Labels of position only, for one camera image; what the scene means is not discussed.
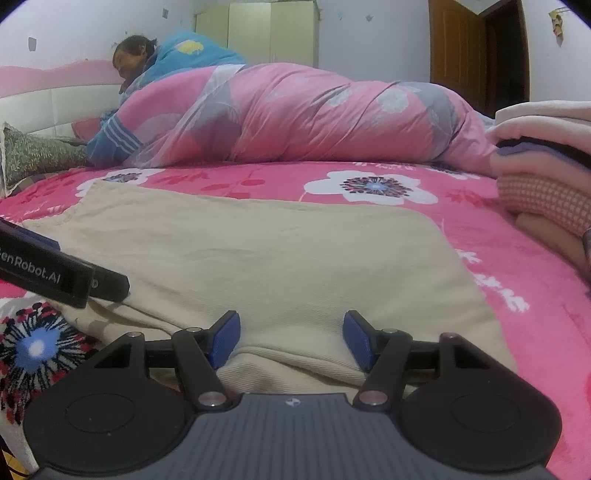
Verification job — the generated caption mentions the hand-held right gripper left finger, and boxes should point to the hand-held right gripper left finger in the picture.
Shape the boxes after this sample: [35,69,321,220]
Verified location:
[95,310,242,412]

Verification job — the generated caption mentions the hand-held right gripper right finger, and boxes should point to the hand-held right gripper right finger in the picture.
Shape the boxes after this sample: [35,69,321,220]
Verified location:
[343,310,492,412]

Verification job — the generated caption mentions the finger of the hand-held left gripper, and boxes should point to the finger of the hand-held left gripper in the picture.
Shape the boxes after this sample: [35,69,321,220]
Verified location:
[90,264,130,301]

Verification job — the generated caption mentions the beige pants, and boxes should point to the beige pants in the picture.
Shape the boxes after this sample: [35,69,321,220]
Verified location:
[21,179,518,402]

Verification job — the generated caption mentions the green patterned pillow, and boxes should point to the green patterned pillow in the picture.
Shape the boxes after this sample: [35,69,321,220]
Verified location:
[0,122,90,192]

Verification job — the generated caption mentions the dark pink pillow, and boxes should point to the dark pink pillow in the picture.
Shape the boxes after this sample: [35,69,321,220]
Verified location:
[71,117,105,141]

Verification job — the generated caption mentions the pink white headboard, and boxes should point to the pink white headboard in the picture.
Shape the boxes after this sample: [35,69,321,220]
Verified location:
[0,59,127,199]

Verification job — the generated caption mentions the pink floral bed blanket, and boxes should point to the pink floral bed blanket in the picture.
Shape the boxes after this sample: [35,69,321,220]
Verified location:
[0,159,591,480]

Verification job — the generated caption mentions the peach folded cloth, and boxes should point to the peach folded cloth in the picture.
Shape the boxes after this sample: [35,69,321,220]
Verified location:
[515,210,591,271]

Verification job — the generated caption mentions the pink checked folded cloth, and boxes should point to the pink checked folded cloth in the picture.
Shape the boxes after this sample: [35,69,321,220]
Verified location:
[496,175,591,238]

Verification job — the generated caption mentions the pink grey blue quilt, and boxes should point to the pink grey blue quilt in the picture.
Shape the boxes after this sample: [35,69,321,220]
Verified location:
[85,30,499,178]

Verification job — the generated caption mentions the pale pink folded cloth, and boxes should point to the pale pink folded cloth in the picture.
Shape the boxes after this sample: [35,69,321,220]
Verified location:
[489,150,591,185]

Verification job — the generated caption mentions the purple folded cloth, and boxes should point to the purple folded cloth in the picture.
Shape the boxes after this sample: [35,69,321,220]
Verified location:
[496,138,591,160]

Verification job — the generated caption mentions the cream folded blanket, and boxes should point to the cream folded blanket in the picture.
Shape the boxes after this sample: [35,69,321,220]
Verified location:
[487,99,591,148]

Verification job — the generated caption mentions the pale yellow wardrobe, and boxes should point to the pale yellow wardrobe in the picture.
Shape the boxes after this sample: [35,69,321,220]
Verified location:
[194,0,321,68]

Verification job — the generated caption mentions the brown wooden door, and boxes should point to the brown wooden door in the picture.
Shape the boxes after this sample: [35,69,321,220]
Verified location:
[427,0,532,118]

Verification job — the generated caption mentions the yellow wall decoration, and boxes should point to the yellow wall decoration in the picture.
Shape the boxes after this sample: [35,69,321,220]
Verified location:
[549,8,568,46]

